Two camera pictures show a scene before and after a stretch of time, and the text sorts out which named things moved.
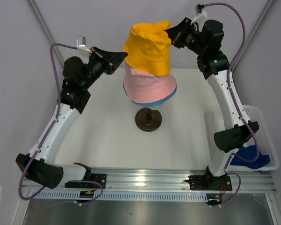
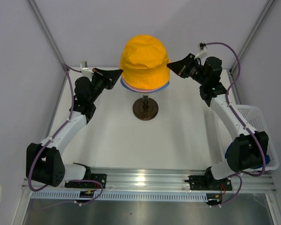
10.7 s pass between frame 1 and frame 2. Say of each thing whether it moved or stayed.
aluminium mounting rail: stayed
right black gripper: moved
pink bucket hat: moved
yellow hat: moved
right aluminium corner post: stayed
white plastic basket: stayed
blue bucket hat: moved
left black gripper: moved
